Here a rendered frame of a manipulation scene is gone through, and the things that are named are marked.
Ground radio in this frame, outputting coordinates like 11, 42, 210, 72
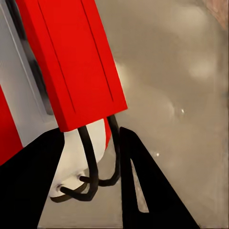
0, 0, 128, 203

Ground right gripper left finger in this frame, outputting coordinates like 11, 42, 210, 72
0, 127, 65, 229

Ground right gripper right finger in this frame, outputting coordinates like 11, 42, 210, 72
119, 127, 200, 229

